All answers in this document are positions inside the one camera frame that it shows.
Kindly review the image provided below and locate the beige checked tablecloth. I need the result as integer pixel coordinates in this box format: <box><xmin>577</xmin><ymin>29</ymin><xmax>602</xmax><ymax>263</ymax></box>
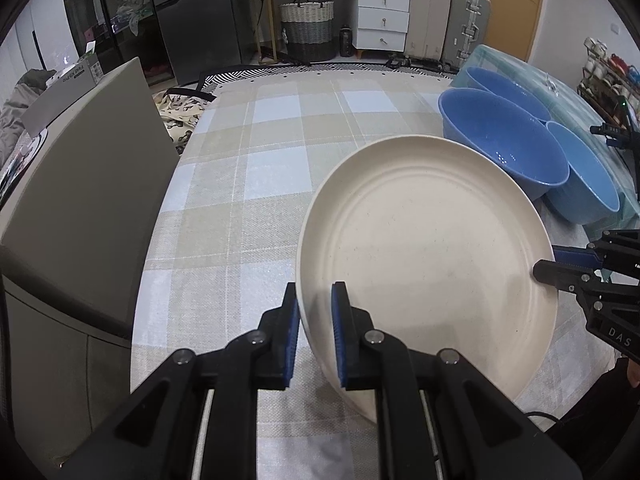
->
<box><xmin>130</xmin><ymin>77</ymin><xmax>616</xmax><ymax>480</ymax></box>

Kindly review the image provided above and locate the dark grey refrigerator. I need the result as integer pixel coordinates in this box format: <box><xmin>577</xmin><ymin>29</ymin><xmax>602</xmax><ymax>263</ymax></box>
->
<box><xmin>145</xmin><ymin>0</ymin><xmax>246</xmax><ymax>75</ymax></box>

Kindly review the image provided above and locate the grey duvet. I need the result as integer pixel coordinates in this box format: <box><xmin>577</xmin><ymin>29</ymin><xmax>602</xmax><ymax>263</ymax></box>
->
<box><xmin>0</xmin><ymin>67</ymin><xmax>58</xmax><ymax>136</ymax></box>

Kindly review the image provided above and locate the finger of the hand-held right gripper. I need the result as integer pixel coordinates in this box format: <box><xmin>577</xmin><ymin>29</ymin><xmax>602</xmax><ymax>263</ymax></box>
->
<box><xmin>532</xmin><ymin>259</ymin><xmax>640</xmax><ymax>311</ymax></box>
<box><xmin>552</xmin><ymin>230</ymin><xmax>640</xmax><ymax>283</ymax></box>

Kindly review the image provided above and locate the black device on stand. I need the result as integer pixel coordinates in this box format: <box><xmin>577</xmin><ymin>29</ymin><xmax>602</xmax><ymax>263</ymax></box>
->
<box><xmin>590</xmin><ymin>97</ymin><xmax>640</xmax><ymax>161</ymax></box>

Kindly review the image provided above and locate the light blue bowl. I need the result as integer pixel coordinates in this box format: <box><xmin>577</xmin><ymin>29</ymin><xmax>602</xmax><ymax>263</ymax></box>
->
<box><xmin>544</xmin><ymin>120</ymin><xmax>621</xmax><ymax>226</ymax></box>

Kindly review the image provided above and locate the beige suitcase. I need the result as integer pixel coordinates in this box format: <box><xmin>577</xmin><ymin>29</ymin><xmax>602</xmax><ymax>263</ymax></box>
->
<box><xmin>404</xmin><ymin>0</ymin><xmax>453</xmax><ymax>66</ymax></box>

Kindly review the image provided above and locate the woven laundry basket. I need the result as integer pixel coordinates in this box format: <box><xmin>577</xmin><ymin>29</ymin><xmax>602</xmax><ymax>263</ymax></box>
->
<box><xmin>279</xmin><ymin>0</ymin><xmax>337</xmax><ymax>63</ymax></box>

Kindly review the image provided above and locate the grey chair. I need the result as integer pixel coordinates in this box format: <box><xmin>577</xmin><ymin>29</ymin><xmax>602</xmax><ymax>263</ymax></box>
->
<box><xmin>0</xmin><ymin>56</ymin><xmax>181</xmax><ymax>466</ymax></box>

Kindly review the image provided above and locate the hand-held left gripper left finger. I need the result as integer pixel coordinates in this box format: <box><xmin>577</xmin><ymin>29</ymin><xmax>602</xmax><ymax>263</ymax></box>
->
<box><xmin>55</xmin><ymin>282</ymin><xmax>302</xmax><ymax>480</ymax></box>

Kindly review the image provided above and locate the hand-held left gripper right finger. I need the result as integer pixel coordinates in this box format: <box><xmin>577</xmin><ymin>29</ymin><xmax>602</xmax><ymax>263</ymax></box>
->
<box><xmin>330</xmin><ymin>281</ymin><xmax>583</xmax><ymax>480</ymax></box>

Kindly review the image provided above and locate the black white patterned rug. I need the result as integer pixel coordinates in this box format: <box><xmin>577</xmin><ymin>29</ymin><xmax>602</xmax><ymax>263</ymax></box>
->
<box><xmin>197</xmin><ymin>61</ymin><xmax>457</xmax><ymax>92</ymax></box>

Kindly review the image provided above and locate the cream plate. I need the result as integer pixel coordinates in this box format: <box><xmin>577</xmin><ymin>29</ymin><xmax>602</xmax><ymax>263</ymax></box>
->
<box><xmin>296</xmin><ymin>135</ymin><xmax>559</xmax><ymax>426</ymax></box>

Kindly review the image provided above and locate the wooden door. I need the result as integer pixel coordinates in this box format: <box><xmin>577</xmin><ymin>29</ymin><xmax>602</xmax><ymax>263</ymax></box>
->
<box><xmin>475</xmin><ymin>0</ymin><xmax>546</xmax><ymax>63</ymax></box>

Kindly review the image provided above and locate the white dresser with drawers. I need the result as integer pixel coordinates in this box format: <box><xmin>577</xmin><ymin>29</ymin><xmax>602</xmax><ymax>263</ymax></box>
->
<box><xmin>239</xmin><ymin>0</ymin><xmax>412</xmax><ymax>56</ymax></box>

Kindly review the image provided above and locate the silver suitcase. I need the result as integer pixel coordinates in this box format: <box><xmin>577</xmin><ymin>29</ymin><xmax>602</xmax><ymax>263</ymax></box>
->
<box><xmin>442</xmin><ymin>0</ymin><xmax>493</xmax><ymax>68</ymax></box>

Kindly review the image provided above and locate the person's right forearm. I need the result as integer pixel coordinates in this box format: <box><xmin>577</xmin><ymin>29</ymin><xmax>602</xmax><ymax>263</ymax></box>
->
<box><xmin>545</xmin><ymin>360</ymin><xmax>640</xmax><ymax>461</ymax></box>

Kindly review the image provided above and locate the grey cardboard box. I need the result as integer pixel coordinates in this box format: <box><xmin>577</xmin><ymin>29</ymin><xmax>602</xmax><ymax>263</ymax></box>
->
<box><xmin>20</xmin><ymin>55</ymin><xmax>106</xmax><ymax>136</ymax></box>

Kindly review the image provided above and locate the shoe rack with shoes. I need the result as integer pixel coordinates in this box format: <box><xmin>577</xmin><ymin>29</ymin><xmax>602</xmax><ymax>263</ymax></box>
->
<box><xmin>577</xmin><ymin>35</ymin><xmax>640</xmax><ymax>123</ymax></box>

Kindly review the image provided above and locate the dark glass cabinet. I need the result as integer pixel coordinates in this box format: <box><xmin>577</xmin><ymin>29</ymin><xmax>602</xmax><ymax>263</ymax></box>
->
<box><xmin>60</xmin><ymin>0</ymin><xmax>173</xmax><ymax>86</ymax></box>

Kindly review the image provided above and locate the cream printed tote bag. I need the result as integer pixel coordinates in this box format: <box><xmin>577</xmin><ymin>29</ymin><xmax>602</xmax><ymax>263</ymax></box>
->
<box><xmin>151</xmin><ymin>87</ymin><xmax>217</xmax><ymax>157</ymax></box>

